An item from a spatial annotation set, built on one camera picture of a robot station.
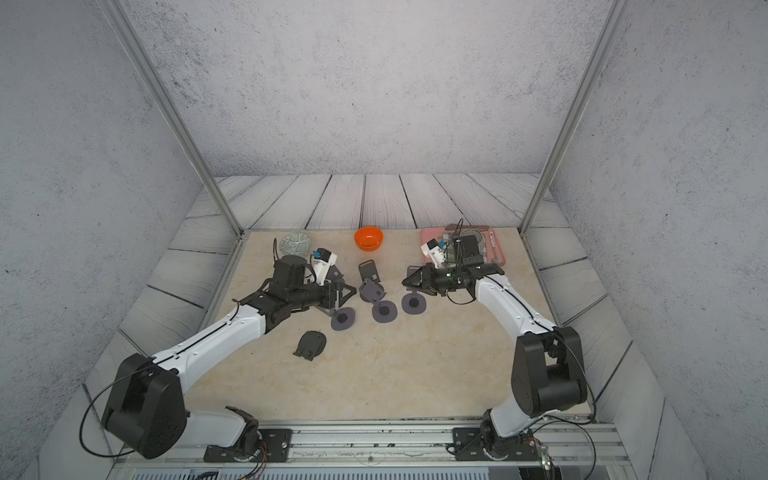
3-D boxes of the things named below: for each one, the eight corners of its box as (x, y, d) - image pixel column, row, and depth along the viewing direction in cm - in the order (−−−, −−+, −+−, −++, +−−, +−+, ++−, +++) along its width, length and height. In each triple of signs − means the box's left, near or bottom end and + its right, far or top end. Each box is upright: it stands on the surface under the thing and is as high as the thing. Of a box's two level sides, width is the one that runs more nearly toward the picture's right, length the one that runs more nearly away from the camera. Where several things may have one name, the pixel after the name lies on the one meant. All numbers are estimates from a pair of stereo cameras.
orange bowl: (354, 251, 116) (353, 245, 113) (356, 232, 123) (355, 226, 120) (383, 251, 116) (382, 245, 113) (383, 232, 123) (383, 226, 120)
